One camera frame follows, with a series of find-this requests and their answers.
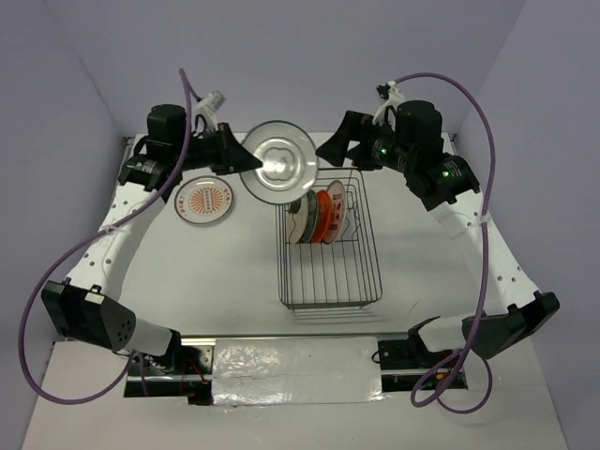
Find grey wire dish rack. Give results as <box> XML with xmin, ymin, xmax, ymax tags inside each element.
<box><xmin>276</xmin><ymin>168</ymin><xmax>383</xmax><ymax>311</ymax></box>

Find silver tape sheet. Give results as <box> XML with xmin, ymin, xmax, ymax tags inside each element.
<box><xmin>212</xmin><ymin>337</ymin><xmax>383</xmax><ymax>407</ymax></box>

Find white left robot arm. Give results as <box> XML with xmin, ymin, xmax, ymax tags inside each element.
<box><xmin>41</xmin><ymin>91</ymin><xmax>262</xmax><ymax>374</ymax></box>

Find beige plate with black patch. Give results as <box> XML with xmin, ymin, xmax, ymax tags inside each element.
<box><xmin>286</xmin><ymin>196</ymin><xmax>308</xmax><ymax>244</ymax></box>

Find metal rail with mounts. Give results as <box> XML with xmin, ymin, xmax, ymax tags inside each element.
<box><xmin>123</xmin><ymin>329</ymin><xmax>470</xmax><ymax>407</ymax></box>

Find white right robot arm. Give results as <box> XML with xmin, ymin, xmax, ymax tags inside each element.
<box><xmin>316</xmin><ymin>82</ymin><xmax>560</xmax><ymax>368</ymax></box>

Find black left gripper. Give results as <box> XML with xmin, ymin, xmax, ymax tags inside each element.
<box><xmin>172</xmin><ymin>122</ymin><xmax>260</xmax><ymax>175</ymax></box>

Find white plate red characters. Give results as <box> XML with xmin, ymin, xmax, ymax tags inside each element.
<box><xmin>322</xmin><ymin>180</ymin><xmax>346</xmax><ymax>245</ymax></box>

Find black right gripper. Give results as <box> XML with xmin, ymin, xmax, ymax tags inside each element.
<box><xmin>316</xmin><ymin>109</ymin><xmax>414</xmax><ymax>173</ymax></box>

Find white plate orange sunburst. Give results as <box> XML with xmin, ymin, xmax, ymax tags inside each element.
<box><xmin>173</xmin><ymin>175</ymin><xmax>234</xmax><ymax>226</ymax></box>

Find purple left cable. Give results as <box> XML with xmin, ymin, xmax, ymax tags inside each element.
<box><xmin>18</xmin><ymin>67</ymin><xmax>194</xmax><ymax>407</ymax></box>

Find clear glass plate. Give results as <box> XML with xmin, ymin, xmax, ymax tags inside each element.
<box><xmin>240</xmin><ymin>121</ymin><xmax>319</xmax><ymax>205</ymax></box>

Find blue green patterned plate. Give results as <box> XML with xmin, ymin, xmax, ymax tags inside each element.
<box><xmin>299</xmin><ymin>190</ymin><xmax>319</xmax><ymax>244</ymax></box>

